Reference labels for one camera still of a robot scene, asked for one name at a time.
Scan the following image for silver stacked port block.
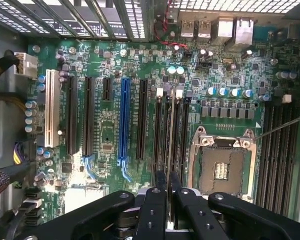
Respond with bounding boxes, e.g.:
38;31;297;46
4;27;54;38
211;16;235;46

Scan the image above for black SATA cable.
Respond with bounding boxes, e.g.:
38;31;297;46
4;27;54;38
6;198;42;240

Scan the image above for long black expansion slot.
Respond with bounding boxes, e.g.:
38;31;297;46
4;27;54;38
65;74;78;156
82;76;96;157
135;79;149;161

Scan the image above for grey metal PC case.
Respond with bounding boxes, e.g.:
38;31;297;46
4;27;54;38
0;0;300;240

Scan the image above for silver ethernet port block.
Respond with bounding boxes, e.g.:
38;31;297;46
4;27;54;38
233;16;255;46

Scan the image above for thin metal locking lever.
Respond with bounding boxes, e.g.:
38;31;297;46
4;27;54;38
254;113;300;140

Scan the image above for silver chipset heat sink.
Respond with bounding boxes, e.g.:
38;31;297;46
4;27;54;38
64;186;108;215

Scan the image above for short black expansion slot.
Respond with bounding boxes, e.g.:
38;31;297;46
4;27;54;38
102;77;113;102

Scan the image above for silver USB port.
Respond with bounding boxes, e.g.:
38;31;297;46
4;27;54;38
180;19;196;39
196;19;213;43

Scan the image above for yellow braided cable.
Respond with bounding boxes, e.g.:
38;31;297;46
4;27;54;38
0;91;28;114

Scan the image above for metal CPU socket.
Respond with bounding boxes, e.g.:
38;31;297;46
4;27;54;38
186;125;257;202

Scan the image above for blue expansion slot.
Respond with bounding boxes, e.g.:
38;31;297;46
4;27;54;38
118;77;132;161

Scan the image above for white PCI expansion slot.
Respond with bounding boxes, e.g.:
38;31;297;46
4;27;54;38
44;69;61;149

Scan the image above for green motherboard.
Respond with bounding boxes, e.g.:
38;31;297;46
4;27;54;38
27;23;300;218

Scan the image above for red and black wire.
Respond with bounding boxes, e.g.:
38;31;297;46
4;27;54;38
153;4;191;52

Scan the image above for white power connector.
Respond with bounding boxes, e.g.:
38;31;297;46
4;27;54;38
14;51;39;81

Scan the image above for purple and yellow wire plug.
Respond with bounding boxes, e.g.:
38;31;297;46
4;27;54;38
13;140;32;166

